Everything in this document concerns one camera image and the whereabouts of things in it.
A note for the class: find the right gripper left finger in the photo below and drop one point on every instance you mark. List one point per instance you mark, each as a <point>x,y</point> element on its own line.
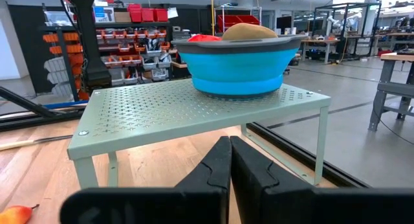
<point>213,172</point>

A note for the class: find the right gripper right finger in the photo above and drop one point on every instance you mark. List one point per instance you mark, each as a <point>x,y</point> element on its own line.
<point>252,178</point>

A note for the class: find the blue collapsible bowl grey rim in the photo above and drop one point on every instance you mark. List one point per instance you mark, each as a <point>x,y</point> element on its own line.
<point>239,68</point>

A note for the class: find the red yellow toy mango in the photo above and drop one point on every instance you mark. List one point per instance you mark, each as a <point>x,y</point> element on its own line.
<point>203,38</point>

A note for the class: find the brown toy kiwi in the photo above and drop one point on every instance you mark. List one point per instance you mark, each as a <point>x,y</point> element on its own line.
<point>249,32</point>

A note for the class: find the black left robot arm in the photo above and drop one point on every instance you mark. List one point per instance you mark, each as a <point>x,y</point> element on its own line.
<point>85,29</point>

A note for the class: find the pale green perforated metal shelf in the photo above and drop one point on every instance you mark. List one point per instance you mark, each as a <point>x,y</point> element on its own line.
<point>145,114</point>

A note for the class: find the rack with red bins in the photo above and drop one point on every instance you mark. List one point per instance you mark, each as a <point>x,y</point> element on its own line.
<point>233,20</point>

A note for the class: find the distant wooden table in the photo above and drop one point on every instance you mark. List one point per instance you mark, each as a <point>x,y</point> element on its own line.
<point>320,41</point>

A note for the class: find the grey leg wooden workbench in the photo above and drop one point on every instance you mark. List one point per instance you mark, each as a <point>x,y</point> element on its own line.
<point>388,88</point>

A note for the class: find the parts shelf with orange bins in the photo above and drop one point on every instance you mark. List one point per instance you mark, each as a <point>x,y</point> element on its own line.
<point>64,49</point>

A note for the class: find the small yellow-red toy pear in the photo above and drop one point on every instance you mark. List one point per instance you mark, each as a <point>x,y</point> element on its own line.
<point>14,215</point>

